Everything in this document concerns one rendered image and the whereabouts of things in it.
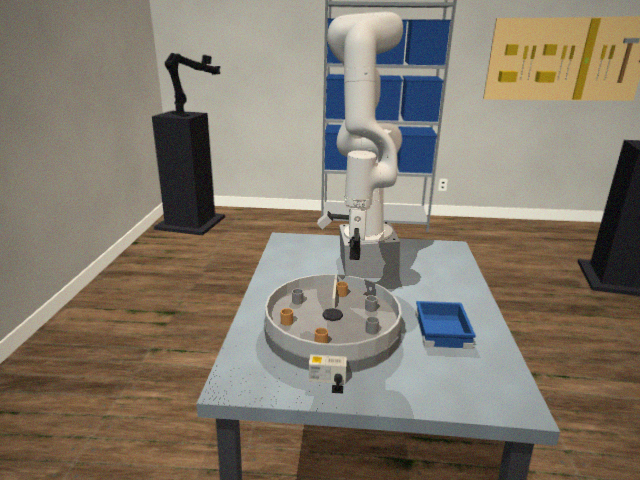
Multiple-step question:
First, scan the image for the bronze cylinder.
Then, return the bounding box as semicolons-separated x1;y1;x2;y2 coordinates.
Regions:
336;282;348;297
315;328;328;343
280;308;293;326

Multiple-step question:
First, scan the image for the blue crate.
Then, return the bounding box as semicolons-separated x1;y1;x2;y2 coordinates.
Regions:
416;301;476;349

